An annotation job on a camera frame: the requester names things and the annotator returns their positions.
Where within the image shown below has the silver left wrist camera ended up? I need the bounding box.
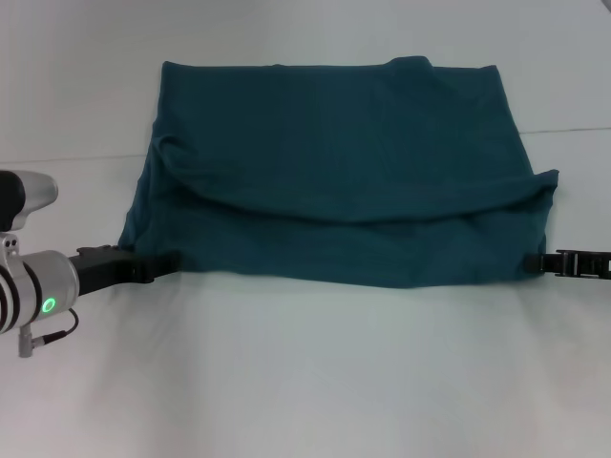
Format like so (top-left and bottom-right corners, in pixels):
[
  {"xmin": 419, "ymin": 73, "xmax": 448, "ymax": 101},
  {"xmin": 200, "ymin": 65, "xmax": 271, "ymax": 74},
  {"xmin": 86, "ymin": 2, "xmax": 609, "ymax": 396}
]
[{"xmin": 0, "ymin": 169, "xmax": 60, "ymax": 269}]

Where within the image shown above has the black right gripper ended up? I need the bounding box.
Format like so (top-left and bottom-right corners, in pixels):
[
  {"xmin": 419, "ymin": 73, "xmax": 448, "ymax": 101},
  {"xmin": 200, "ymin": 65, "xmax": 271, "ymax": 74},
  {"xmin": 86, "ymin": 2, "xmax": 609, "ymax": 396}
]
[{"xmin": 526, "ymin": 249, "xmax": 611, "ymax": 281}]

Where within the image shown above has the teal t-shirt with FREE print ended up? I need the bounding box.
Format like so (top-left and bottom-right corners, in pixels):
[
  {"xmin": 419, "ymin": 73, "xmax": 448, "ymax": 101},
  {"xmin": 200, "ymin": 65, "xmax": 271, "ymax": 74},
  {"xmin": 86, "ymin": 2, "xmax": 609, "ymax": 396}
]
[{"xmin": 116, "ymin": 55, "xmax": 559, "ymax": 291}]

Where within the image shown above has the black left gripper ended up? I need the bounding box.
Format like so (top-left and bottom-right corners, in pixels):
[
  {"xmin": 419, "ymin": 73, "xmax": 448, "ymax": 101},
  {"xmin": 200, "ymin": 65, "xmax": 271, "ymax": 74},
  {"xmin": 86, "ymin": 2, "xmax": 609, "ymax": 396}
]
[{"xmin": 68, "ymin": 244, "xmax": 182, "ymax": 298}]

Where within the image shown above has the left arm cable with plug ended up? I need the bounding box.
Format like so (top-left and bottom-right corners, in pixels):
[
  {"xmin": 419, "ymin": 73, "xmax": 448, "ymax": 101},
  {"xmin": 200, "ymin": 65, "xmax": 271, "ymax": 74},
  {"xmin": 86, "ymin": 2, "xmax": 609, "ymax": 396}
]
[{"xmin": 16, "ymin": 307, "xmax": 80, "ymax": 360}]

